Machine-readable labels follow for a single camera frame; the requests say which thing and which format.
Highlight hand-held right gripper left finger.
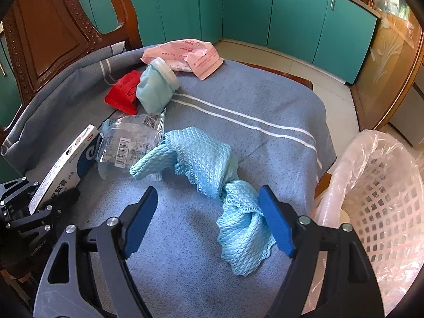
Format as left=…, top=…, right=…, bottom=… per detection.
left=33, top=186, right=159, bottom=318

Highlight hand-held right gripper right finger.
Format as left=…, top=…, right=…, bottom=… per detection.
left=258, top=185, right=386, bottom=318

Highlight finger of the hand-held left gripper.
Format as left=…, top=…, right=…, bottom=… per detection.
left=42, top=188, right=81, bottom=214
left=0, top=177, right=38, bottom=206

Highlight white cardboard ointment box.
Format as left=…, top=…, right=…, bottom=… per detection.
left=28, top=124, right=101, bottom=214

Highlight clear plastic basket liner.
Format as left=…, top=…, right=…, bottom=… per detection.
left=313, top=129, right=424, bottom=318

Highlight clear barcode plastic package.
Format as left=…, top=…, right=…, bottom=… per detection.
left=97, top=109, right=166, bottom=180

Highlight light blue textured cloth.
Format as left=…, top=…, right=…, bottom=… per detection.
left=129, top=126, right=275, bottom=276

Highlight white plastic lattice basket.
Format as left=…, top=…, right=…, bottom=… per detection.
left=313, top=129, right=424, bottom=318

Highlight red paper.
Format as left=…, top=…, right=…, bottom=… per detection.
left=105, top=70, right=141, bottom=115

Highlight pale green elastic-rimmed cover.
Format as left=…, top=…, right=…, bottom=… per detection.
left=136, top=57, right=181, bottom=114

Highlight pink printed plastic package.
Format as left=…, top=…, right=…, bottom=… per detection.
left=141, top=40, right=224, bottom=81

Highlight blue striped seat cloth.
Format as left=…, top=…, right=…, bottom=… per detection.
left=2, top=41, right=337, bottom=318

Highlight carved wooden chair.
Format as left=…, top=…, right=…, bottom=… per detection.
left=0, top=0, right=333, bottom=202

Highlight wood-framed etched glass door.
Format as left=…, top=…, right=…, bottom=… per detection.
left=351, top=0, right=424, bottom=133

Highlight teal base cabinets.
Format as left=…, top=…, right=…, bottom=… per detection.
left=0, top=0, right=381, bottom=179

